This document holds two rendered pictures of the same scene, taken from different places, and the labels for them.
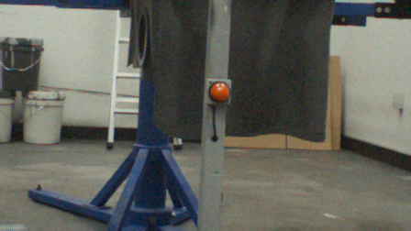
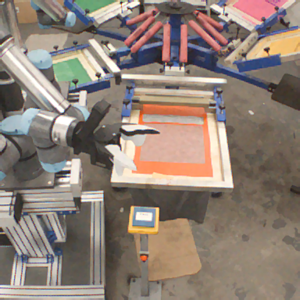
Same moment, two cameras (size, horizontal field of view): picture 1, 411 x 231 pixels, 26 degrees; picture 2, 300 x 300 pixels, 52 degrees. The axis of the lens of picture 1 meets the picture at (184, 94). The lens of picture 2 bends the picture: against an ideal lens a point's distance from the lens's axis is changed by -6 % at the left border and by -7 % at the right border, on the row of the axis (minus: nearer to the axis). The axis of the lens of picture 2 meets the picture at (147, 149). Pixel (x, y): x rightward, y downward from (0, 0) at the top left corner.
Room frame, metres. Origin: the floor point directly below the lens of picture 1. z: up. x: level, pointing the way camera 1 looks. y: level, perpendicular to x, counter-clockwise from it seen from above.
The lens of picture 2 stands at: (1.00, -0.28, 2.20)
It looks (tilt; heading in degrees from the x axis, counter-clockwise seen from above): 45 degrees down; 14
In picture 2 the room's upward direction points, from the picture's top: straight up
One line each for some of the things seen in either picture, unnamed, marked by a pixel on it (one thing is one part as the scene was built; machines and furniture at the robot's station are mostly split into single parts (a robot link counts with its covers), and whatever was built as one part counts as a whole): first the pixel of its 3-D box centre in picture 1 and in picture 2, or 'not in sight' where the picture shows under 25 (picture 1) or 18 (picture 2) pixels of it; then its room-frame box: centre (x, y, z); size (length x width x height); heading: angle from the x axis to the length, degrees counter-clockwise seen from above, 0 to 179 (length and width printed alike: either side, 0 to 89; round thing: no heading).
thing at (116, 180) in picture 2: not in sight; (173, 132); (2.37, -0.08, 0.97); 0.79 x 0.58 x 0.04; 10
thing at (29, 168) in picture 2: not in sight; (26, 156); (1.71, 0.39, 1.31); 0.15 x 0.15 x 0.10
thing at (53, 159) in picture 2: not in sight; (54, 148); (1.57, 0.14, 1.56); 0.11 x 0.08 x 0.11; 173
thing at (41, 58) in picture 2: not in sight; (39, 65); (2.18, 0.56, 1.42); 0.13 x 0.12 x 0.14; 85
